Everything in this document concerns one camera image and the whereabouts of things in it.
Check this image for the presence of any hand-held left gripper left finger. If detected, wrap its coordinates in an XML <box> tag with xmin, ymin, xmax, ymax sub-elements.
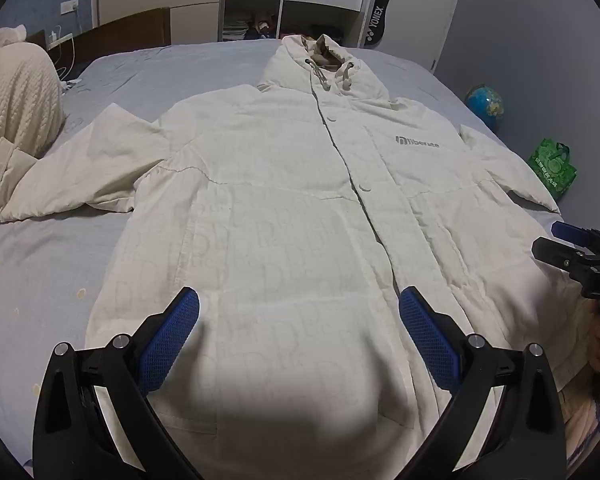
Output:
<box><xmin>32</xmin><ymin>286</ymin><xmax>206</xmax><ymax>480</ymax></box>

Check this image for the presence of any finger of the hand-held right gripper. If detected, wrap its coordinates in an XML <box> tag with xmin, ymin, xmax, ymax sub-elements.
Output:
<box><xmin>551</xmin><ymin>221</ymin><xmax>600</xmax><ymax>251</ymax></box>
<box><xmin>532</xmin><ymin>236</ymin><xmax>583</xmax><ymax>275</ymax></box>

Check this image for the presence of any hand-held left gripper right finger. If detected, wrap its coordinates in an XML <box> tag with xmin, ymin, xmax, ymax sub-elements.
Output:
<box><xmin>399</xmin><ymin>286</ymin><xmax>567</xmax><ymax>480</ymax></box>

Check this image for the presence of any cream hooded jacket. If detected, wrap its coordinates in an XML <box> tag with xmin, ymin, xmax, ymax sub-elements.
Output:
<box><xmin>0</xmin><ymin>34</ymin><xmax>595</xmax><ymax>480</ymax></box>

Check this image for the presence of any green shopping bag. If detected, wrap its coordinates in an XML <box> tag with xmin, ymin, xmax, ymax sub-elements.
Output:
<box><xmin>527</xmin><ymin>138</ymin><xmax>578</xmax><ymax>200</ymax></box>

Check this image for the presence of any person's plaid pajama clothing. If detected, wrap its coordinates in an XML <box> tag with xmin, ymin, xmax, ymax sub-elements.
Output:
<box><xmin>562</xmin><ymin>387</ymin><xmax>600</xmax><ymax>466</ymax></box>

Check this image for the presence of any bed with grey sheet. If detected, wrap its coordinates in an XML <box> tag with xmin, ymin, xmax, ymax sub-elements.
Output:
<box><xmin>0</xmin><ymin>40</ymin><xmax>571</xmax><ymax>480</ymax></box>

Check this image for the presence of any blue globe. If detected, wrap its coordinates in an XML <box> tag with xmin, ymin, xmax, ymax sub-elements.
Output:
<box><xmin>464</xmin><ymin>84</ymin><xmax>506</xmax><ymax>131</ymax></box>

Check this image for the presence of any black racket bag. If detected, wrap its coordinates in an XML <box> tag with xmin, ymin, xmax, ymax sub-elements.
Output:
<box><xmin>357</xmin><ymin>0</ymin><xmax>397</xmax><ymax>49</ymax></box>

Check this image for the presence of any cream knit blanket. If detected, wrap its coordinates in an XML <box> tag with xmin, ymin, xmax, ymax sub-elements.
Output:
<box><xmin>0</xmin><ymin>25</ymin><xmax>66</xmax><ymax>206</ymax></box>

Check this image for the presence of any books and small shelf clutter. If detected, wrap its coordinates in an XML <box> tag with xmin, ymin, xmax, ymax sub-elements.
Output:
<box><xmin>223</xmin><ymin>10</ymin><xmax>282</xmax><ymax>42</ymax></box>

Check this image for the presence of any white charger with cable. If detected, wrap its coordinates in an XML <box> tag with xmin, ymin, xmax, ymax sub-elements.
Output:
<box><xmin>50</xmin><ymin>24</ymin><xmax>85</xmax><ymax>92</ymax></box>

